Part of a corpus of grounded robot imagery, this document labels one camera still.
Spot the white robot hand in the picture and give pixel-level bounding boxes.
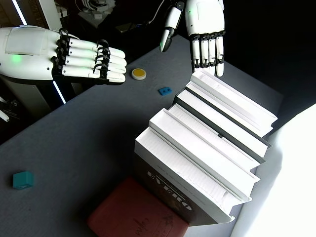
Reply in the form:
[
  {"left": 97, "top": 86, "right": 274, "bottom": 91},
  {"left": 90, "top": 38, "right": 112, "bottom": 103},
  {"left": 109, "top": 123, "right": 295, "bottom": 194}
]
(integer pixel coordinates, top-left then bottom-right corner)
[
  {"left": 0, "top": 26, "right": 128, "bottom": 86},
  {"left": 159, "top": 0, "right": 227, "bottom": 78}
]

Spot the large white book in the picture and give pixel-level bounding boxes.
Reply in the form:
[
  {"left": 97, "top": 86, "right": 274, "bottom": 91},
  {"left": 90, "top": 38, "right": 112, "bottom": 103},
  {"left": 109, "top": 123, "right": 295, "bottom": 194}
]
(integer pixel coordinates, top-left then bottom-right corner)
[{"left": 149, "top": 108, "right": 262, "bottom": 198}]

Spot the white book K Fashionindia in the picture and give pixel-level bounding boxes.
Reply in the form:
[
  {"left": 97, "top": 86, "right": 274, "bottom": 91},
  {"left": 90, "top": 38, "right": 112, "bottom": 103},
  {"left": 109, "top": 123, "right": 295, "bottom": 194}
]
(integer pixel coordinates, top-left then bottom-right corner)
[{"left": 191, "top": 68, "right": 279, "bottom": 129}]

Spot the white book K 1000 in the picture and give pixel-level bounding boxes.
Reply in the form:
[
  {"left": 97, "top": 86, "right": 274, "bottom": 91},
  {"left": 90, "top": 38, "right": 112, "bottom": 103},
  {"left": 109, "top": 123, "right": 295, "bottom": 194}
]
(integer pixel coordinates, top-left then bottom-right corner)
[{"left": 185, "top": 78, "right": 275, "bottom": 146}]

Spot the black book The Most Excellent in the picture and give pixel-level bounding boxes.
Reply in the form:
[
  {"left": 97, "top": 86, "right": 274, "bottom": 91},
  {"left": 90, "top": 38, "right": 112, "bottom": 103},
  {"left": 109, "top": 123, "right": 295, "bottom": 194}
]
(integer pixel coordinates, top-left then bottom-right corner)
[{"left": 174, "top": 87, "right": 273, "bottom": 164}]

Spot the black book Covering Commute label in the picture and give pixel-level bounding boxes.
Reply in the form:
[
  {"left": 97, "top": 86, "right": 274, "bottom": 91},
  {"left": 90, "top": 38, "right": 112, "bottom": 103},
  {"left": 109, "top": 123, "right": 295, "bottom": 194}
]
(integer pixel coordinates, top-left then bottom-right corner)
[{"left": 168, "top": 103, "right": 264, "bottom": 173}]

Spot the white book EVERO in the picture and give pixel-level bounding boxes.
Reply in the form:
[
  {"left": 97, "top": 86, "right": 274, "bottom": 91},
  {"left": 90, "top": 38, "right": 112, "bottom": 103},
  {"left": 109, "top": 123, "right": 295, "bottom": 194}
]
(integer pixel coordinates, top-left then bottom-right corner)
[{"left": 134, "top": 126, "right": 254, "bottom": 227}]

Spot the red clothbound book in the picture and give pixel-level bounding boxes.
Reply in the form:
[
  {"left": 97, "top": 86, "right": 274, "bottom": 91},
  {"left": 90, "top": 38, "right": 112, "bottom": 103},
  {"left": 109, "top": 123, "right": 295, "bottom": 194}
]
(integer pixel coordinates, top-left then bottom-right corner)
[{"left": 86, "top": 176, "right": 190, "bottom": 237}]

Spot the white stand column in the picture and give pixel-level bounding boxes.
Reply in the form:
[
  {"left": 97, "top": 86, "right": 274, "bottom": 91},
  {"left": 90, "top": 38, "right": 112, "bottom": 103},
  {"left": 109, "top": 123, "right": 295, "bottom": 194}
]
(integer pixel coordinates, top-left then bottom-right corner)
[{"left": 0, "top": 74, "right": 54, "bottom": 119}]

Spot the blue two-hole block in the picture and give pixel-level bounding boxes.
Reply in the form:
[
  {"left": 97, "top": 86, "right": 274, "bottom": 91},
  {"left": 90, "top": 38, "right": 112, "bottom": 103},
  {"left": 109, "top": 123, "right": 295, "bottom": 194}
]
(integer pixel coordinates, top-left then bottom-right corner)
[{"left": 158, "top": 86, "right": 173, "bottom": 96}]

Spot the white disc with yellow centre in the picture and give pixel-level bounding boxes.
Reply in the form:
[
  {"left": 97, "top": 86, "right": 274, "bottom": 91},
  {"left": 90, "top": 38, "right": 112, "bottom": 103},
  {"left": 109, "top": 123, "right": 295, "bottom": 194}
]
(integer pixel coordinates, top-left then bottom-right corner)
[{"left": 131, "top": 68, "right": 148, "bottom": 80}]

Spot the grey table cloth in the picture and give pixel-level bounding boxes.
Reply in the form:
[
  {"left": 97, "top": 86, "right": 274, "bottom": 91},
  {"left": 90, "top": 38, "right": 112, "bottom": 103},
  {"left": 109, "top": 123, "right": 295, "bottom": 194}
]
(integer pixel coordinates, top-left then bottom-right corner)
[{"left": 0, "top": 34, "right": 284, "bottom": 237}]

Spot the teal cube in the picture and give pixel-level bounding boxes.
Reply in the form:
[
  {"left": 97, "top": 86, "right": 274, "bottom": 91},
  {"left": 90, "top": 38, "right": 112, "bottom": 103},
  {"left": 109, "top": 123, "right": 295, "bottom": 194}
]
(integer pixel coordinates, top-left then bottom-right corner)
[{"left": 12, "top": 170, "right": 35, "bottom": 190}]

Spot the white cable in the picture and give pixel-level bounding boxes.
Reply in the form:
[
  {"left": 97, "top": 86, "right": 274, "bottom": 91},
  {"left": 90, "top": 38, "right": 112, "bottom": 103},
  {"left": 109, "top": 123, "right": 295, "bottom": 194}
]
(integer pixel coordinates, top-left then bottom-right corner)
[{"left": 147, "top": 0, "right": 166, "bottom": 26}]

